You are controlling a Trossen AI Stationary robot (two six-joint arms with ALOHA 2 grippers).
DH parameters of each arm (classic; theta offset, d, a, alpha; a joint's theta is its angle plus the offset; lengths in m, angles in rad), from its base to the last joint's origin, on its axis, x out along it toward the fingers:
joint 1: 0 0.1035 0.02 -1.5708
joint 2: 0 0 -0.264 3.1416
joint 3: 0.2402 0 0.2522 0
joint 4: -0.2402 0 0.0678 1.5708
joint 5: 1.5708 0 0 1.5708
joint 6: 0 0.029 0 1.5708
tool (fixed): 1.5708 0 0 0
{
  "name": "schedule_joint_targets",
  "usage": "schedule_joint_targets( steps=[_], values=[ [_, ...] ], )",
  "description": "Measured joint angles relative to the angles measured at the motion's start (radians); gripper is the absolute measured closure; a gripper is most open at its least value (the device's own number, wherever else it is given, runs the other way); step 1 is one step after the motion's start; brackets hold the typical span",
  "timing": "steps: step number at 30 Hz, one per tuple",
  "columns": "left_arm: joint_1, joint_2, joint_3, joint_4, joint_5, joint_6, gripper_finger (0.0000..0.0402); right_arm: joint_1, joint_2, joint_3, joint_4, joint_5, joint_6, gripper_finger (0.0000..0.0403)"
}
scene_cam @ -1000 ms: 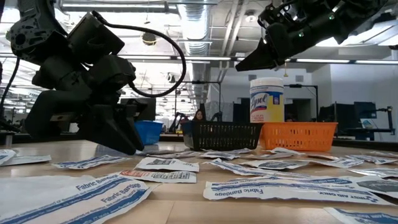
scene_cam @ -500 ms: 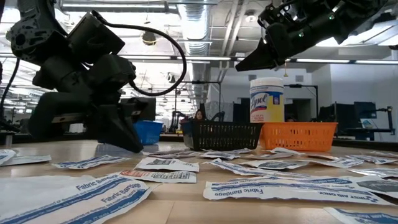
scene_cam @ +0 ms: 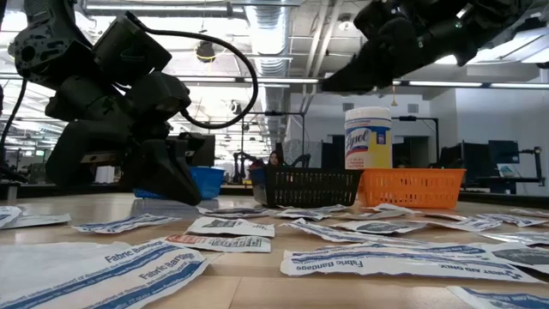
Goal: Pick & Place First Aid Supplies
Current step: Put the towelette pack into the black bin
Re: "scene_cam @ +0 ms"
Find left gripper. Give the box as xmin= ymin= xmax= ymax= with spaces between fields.
xmin=45 ymin=15 xmax=208 ymax=207

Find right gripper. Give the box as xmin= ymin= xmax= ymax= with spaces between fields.
xmin=322 ymin=0 xmax=486 ymax=94

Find blue plastic basket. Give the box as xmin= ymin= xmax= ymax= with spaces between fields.
xmin=132 ymin=166 xmax=226 ymax=201

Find black plastic basket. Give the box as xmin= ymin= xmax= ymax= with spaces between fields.
xmin=250 ymin=166 xmax=365 ymax=209

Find Lysol wipes canister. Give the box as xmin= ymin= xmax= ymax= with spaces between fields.
xmin=344 ymin=106 xmax=393 ymax=171

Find black round ceiling fixture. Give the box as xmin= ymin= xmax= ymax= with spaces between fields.
xmin=195 ymin=39 xmax=217 ymax=64

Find orange plastic basket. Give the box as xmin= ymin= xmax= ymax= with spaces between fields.
xmin=358 ymin=167 xmax=468 ymax=210

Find dark desk monitors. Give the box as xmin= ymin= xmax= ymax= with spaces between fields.
xmin=439 ymin=139 xmax=521 ymax=178

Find black background rig frame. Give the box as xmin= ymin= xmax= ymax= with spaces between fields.
xmin=240 ymin=110 xmax=306 ymax=169

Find silver ventilation duct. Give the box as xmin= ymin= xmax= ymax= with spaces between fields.
xmin=244 ymin=0 xmax=293 ymax=145

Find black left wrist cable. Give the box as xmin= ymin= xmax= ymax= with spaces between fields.
xmin=124 ymin=11 xmax=260 ymax=130

